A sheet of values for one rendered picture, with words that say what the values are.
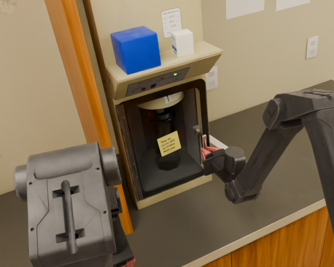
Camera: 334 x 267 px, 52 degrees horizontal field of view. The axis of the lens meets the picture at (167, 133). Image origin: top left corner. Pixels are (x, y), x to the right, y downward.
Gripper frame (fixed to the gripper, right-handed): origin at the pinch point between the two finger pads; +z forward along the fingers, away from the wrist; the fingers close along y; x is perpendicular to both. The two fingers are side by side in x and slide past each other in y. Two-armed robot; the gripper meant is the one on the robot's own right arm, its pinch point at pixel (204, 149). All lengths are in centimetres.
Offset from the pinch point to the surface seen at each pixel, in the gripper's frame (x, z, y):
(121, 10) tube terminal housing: -51, 6, 19
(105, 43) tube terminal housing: -43, 6, 25
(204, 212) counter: 20.1, -8.9, 6.0
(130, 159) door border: -4.0, 4.2, 25.8
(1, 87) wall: -23, 49, 59
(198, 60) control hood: -35.6, -5.1, 2.7
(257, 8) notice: -28, 49, -58
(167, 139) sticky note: -6.4, 4.2, 11.6
